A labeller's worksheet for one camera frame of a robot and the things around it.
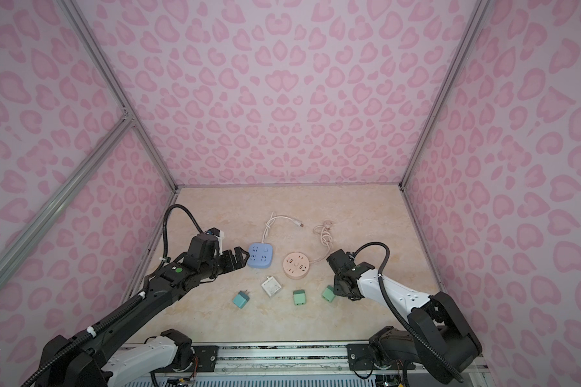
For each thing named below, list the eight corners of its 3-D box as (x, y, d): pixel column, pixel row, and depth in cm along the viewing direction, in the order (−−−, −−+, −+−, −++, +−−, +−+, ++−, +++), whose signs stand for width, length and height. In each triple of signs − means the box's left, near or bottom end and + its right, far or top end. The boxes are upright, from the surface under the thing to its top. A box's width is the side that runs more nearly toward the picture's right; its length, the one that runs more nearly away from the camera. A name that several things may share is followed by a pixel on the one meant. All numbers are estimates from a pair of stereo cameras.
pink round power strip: (282, 278, 92) (282, 275, 90) (283, 255, 98) (283, 251, 96) (309, 278, 91) (309, 275, 89) (308, 255, 98) (309, 251, 96)
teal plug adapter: (232, 302, 87) (231, 300, 85) (243, 289, 90) (242, 286, 88) (242, 309, 85) (240, 307, 83) (252, 295, 88) (251, 293, 86)
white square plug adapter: (270, 297, 88) (269, 294, 85) (261, 286, 90) (260, 282, 88) (280, 288, 90) (280, 285, 87) (271, 277, 92) (270, 274, 90)
